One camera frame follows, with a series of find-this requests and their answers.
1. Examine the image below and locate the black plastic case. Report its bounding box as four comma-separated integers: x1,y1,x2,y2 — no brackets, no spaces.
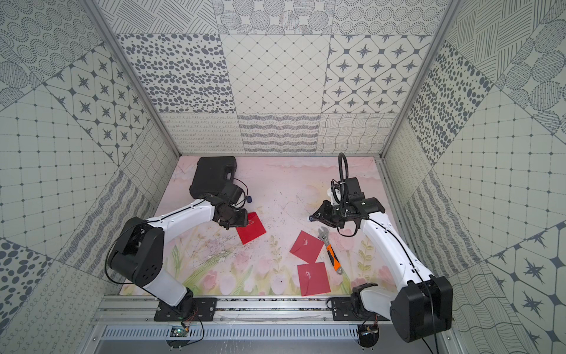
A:
190,156,237,199

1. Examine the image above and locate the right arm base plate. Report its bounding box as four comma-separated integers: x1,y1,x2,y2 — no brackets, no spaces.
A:
326,296,389,322

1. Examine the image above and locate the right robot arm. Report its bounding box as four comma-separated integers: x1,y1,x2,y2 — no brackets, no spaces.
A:
309,198,453,342

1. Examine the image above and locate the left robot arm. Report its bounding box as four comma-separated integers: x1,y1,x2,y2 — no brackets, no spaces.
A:
105,196,248,316

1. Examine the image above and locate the orange adjustable wrench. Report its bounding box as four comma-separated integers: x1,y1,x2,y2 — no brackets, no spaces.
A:
318,227,343,275

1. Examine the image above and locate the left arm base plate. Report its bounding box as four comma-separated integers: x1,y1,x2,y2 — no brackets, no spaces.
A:
153,297,218,322

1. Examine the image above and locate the circuit board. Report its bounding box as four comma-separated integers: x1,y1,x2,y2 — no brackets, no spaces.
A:
166,327,190,350
358,324,380,348

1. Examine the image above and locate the aluminium mounting rail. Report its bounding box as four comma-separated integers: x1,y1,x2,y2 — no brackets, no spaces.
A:
88,294,456,326

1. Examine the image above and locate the right circuit board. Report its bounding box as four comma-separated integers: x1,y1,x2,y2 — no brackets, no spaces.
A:
358,324,380,348

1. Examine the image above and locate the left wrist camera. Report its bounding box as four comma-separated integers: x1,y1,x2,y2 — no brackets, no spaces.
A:
218,181,246,207

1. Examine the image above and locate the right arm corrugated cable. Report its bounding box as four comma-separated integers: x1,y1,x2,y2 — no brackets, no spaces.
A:
330,152,360,237

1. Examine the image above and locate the left circuit board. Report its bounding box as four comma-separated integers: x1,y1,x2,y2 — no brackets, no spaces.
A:
166,327,190,350

